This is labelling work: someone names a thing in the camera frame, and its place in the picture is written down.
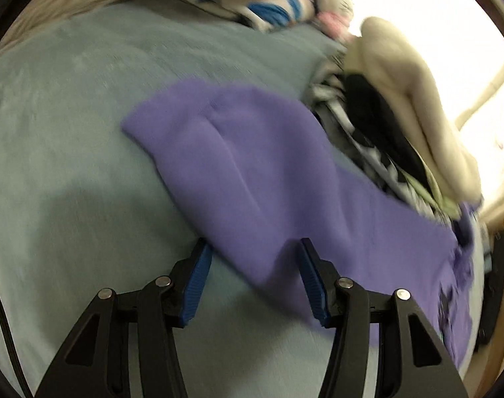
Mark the purple printed sweatshirt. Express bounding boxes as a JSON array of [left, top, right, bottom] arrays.
[[121, 78, 482, 369]]

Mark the black folded garment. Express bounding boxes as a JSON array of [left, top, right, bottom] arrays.
[[345, 74, 433, 191]]

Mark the black cable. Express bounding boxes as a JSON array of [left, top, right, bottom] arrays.
[[0, 267, 33, 398]]

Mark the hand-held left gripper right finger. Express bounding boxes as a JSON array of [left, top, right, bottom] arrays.
[[297, 237, 470, 398]]

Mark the white pink plush toy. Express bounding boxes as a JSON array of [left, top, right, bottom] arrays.
[[316, 0, 356, 38]]

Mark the grey-blue plush bed blanket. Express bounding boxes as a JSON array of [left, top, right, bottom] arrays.
[[0, 0, 485, 398]]

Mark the light green folded garment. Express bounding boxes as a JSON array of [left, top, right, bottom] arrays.
[[403, 170, 462, 220]]

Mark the black hanging bag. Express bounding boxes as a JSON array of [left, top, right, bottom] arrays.
[[478, 232, 504, 345]]

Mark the beige bed sheet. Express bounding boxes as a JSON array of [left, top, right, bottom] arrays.
[[0, 0, 153, 50]]

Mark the black white patterned garment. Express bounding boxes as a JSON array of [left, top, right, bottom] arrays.
[[304, 45, 460, 220]]

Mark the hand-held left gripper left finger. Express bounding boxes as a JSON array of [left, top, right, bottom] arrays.
[[34, 237, 213, 398]]

